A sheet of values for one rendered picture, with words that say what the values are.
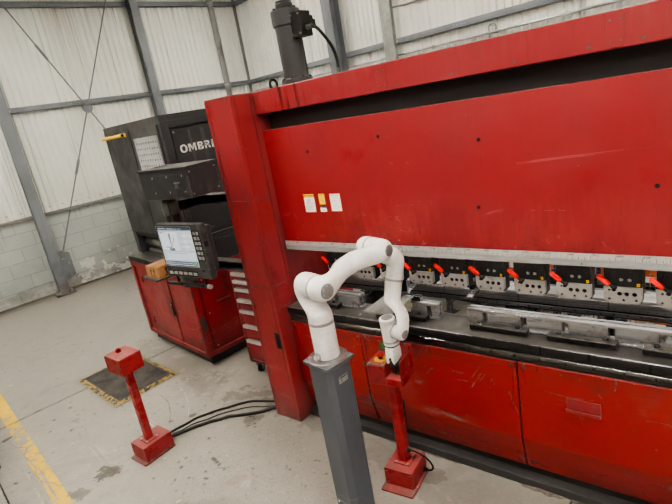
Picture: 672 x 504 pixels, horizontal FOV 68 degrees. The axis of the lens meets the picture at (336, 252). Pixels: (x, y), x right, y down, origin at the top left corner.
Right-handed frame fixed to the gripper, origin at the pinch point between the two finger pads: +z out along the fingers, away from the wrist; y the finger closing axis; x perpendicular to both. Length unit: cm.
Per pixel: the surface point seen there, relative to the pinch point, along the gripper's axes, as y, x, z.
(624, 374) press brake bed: -13, 106, -5
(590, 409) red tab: -12, 92, 17
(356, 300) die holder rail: -42, -45, -15
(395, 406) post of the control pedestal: 2.8, -4.1, 24.3
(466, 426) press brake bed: -17, 27, 48
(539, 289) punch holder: -29, 70, -36
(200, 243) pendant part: 3, -117, -74
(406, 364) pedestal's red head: -2.4, 4.9, -1.4
